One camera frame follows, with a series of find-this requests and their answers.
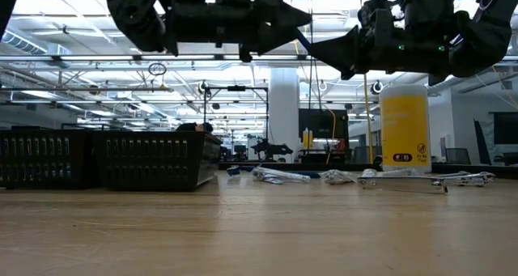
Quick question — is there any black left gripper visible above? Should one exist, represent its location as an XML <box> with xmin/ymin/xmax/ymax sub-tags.
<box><xmin>164</xmin><ymin>0</ymin><xmax>313</xmax><ymax>63</ymax></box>

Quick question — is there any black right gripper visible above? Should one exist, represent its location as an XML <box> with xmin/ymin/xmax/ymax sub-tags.
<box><xmin>309</xmin><ymin>0</ymin><xmax>458</xmax><ymax>81</ymax></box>

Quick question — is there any blue disposable razor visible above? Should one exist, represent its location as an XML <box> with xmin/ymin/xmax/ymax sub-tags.
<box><xmin>294</xmin><ymin>26</ymin><xmax>313</xmax><ymax>53</ymax></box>
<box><xmin>225</xmin><ymin>164</ymin><xmax>323</xmax><ymax>179</ymax></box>

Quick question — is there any clear small toiletry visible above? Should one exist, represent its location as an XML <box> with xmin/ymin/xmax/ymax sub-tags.
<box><xmin>361</xmin><ymin>168</ymin><xmax>416</xmax><ymax>177</ymax></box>
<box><xmin>250</xmin><ymin>166</ymin><xmax>312</xmax><ymax>185</ymax></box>
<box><xmin>318</xmin><ymin>168</ymin><xmax>360</xmax><ymax>185</ymax></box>
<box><xmin>439</xmin><ymin>171</ymin><xmax>497</xmax><ymax>188</ymax></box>

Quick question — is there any black display panel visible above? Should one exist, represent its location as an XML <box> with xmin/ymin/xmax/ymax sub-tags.
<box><xmin>298</xmin><ymin>108</ymin><xmax>350</xmax><ymax>164</ymax></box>

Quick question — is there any white square pillar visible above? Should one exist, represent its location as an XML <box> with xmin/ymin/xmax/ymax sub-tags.
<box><xmin>268</xmin><ymin>67</ymin><xmax>301</xmax><ymax>164</ymax></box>

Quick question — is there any yellow wipes canister white lid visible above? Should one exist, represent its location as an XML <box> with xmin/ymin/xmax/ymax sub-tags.
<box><xmin>379</xmin><ymin>83</ymin><xmax>433</xmax><ymax>175</ymax></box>

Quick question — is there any person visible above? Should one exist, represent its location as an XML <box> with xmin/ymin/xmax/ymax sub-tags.
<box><xmin>175</xmin><ymin>121</ymin><xmax>214</xmax><ymax>134</ymax></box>

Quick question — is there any black mesh office chair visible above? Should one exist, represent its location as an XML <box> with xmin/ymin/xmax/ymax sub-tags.
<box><xmin>444</xmin><ymin>147</ymin><xmax>473</xmax><ymax>166</ymax></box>

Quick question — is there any black leaning board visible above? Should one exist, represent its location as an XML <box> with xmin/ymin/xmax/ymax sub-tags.
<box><xmin>473</xmin><ymin>119</ymin><xmax>493</xmax><ymax>166</ymax></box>

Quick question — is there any black plastic mesh basket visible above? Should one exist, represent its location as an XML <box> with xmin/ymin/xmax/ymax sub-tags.
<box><xmin>0</xmin><ymin>129</ymin><xmax>99</xmax><ymax>189</ymax></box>
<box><xmin>93</xmin><ymin>130</ymin><xmax>224</xmax><ymax>193</ymax></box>

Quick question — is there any black hanging cable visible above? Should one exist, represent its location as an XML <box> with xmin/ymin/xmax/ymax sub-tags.
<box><xmin>307</xmin><ymin>0</ymin><xmax>325</xmax><ymax>158</ymax></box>

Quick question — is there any black metal gantry frame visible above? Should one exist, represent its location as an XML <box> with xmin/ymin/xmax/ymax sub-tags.
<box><xmin>202</xmin><ymin>84</ymin><xmax>270</xmax><ymax>147</ymax></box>

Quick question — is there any silver ventilation duct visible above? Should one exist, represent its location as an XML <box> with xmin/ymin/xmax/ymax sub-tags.
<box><xmin>422</xmin><ymin>61</ymin><xmax>518</xmax><ymax>97</ymax></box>
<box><xmin>0</xmin><ymin>24</ymin><xmax>73</xmax><ymax>58</ymax></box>

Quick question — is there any black wall monitor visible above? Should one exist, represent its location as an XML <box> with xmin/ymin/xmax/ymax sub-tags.
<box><xmin>492</xmin><ymin>112</ymin><xmax>518</xmax><ymax>146</ymax></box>

